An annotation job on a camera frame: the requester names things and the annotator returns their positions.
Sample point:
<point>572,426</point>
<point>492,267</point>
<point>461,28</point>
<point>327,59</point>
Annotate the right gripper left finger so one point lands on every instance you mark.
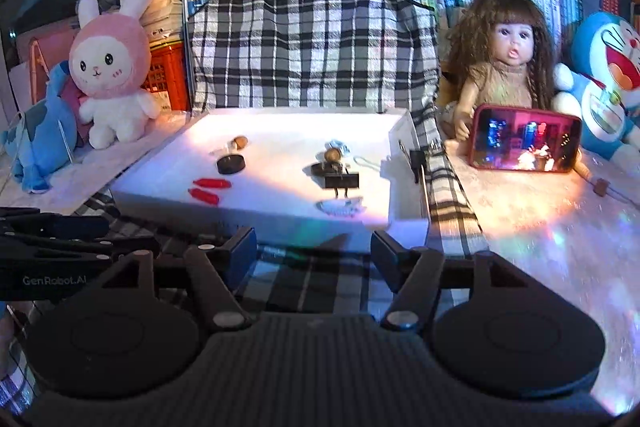
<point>216,268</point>

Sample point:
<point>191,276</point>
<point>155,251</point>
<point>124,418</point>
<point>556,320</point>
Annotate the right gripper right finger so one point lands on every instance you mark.
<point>412,275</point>

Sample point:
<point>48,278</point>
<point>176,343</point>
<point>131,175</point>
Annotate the clear plastic cup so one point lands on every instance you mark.
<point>341,207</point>

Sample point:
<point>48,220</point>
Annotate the black round cap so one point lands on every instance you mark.
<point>230,164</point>

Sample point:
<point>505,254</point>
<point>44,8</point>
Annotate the blue small toy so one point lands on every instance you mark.
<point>339,145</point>

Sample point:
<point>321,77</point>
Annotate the brown walnut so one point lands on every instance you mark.
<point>239,142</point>

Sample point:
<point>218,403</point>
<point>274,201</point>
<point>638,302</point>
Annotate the red hair clip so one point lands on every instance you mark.
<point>201,195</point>
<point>212,183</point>

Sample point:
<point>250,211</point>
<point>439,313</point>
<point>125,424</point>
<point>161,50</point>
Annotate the blue plush toy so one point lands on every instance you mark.
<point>42,140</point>

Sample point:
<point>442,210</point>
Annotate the white cardboard box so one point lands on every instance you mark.
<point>277,192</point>

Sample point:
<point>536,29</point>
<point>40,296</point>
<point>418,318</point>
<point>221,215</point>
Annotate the black binder clip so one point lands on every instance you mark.
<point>338,179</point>

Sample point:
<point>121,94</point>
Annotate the red case smartphone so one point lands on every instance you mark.
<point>524,139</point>

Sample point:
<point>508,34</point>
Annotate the red plastic crate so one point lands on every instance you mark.
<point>167,77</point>

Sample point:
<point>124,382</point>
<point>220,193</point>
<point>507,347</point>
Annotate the pink white bunny plush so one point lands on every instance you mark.
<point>109,60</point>

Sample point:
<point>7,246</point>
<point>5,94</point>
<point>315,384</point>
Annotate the pink bag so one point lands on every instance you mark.
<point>44,52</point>

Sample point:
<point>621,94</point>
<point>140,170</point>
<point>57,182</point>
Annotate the brown haired doll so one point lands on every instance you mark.
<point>500,54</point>

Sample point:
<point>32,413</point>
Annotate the black white plaid cloth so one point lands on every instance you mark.
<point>267,53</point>

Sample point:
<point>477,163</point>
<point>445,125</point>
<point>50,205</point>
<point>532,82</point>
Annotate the Doraemon plush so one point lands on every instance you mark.
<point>600,85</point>

